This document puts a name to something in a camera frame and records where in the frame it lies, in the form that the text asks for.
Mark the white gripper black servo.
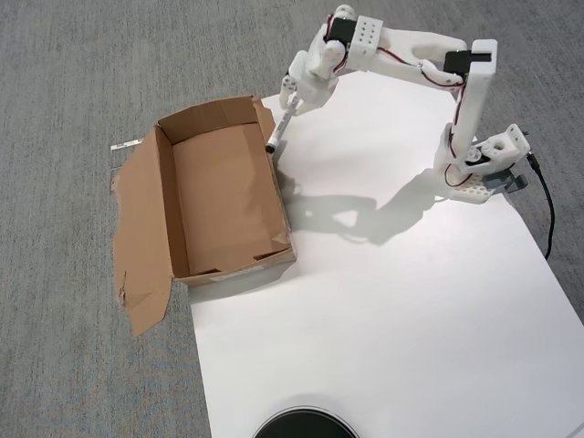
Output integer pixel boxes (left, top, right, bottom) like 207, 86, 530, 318
277, 48, 341, 116

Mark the white marker pen black cap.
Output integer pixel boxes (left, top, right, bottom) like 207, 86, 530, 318
266, 90, 300, 154

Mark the open brown cardboard box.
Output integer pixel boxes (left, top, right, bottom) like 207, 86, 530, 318
109, 94, 298, 338

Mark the grey table clamp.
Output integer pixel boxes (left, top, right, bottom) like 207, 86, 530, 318
483, 169, 529, 195

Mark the black round disc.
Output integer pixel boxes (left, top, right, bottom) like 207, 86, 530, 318
251, 394, 361, 438

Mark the black power cable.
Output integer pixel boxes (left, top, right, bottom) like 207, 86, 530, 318
527, 153, 556, 261

